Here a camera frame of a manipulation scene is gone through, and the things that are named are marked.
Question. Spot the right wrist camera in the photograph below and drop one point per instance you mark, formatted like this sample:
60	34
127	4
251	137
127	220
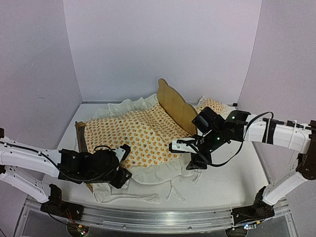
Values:
183	145

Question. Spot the aluminium front rail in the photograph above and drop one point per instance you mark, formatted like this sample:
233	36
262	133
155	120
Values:
34	222

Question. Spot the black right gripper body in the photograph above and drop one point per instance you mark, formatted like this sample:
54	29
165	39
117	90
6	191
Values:
212	140

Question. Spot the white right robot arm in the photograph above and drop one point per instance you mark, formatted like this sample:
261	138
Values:
291	135

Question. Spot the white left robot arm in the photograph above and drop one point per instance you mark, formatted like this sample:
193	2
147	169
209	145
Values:
16	157

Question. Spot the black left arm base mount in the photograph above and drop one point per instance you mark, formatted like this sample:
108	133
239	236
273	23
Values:
57	207

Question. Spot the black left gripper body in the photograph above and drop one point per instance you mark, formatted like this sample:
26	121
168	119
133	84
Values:
114	182

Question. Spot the wooden pet bed frame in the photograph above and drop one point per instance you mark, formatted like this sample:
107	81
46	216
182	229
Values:
173	104

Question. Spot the small duck print pillow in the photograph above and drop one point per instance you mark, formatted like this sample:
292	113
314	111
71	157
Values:
219	108

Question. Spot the duck print mattress cushion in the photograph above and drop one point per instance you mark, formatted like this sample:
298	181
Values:
148	130

